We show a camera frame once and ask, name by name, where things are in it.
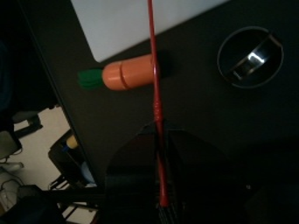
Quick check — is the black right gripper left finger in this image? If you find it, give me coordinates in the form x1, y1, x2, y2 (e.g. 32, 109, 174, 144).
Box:
104, 122, 161, 224

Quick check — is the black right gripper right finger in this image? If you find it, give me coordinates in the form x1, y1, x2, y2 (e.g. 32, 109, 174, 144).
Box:
162, 120, 252, 224

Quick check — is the orange-red toy knife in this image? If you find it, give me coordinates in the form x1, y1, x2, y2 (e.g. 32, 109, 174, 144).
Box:
145, 0, 170, 208

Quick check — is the white cutting board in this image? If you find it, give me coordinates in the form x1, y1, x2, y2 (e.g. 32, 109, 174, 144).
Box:
69, 0, 230, 64

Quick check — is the black storage cart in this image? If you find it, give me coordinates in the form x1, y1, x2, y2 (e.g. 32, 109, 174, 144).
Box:
46, 129, 98, 191

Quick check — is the beige cylinder bottle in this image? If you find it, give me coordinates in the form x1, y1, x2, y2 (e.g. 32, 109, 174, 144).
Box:
64, 134, 80, 150

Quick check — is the black office chair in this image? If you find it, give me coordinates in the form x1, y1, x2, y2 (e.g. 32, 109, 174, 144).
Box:
10, 109, 44, 140

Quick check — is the orange toy carrot green top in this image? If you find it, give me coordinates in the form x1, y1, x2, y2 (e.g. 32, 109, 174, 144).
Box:
76, 52, 170, 92

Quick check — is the round dark wire holder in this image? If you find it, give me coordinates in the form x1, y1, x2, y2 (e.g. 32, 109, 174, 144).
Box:
216, 25, 285, 90

